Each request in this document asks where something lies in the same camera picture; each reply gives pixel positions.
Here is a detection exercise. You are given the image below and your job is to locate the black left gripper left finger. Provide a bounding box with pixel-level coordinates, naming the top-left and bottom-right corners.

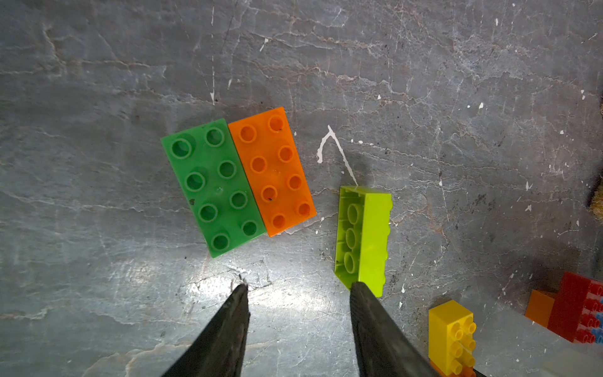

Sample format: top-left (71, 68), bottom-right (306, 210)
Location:
top-left (163, 284), bottom-right (251, 376)

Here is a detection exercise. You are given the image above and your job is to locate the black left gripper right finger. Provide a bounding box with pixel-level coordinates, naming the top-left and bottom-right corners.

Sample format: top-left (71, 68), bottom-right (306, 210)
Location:
top-left (350, 282), bottom-right (437, 376)

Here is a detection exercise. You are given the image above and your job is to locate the lime green lego brick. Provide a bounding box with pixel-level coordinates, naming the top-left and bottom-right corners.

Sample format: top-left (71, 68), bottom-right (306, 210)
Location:
top-left (334, 185), bottom-right (394, 298)

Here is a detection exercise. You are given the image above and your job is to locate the orange small lego brick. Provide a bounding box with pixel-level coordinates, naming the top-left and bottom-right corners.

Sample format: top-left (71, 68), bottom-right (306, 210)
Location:
top-left (524, 290), bottom-right (557, 328)

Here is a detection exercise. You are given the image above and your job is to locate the red lego brick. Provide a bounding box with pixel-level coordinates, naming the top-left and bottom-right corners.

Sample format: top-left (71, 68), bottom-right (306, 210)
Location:
top-left (547, 272), bottom-right (602, 344)

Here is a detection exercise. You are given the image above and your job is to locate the orange long lego brick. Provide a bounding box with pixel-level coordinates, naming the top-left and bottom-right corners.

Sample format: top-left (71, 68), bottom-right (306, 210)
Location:
top-left (228, 108), bottom-right (317, 237)

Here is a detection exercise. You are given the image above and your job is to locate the blue lego brick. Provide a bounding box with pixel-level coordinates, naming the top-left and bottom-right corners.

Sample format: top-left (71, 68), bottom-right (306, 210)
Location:
top-left (590, 328), bottom-right (603, 344)

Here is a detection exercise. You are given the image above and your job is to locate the yellow small lego brick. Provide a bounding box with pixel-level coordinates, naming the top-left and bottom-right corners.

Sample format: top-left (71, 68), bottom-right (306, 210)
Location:
top-left (428, 300), bottom-right (477, 376)

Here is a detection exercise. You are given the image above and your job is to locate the green long lego brick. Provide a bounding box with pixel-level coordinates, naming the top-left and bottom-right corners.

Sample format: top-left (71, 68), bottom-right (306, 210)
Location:
top-left (160, 119), bottom-right (266, 258)

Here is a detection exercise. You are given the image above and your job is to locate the brown teddy bear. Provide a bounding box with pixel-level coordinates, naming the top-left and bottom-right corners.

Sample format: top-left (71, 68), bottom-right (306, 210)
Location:
top-left (589, 183), bottom-right (603, 223)

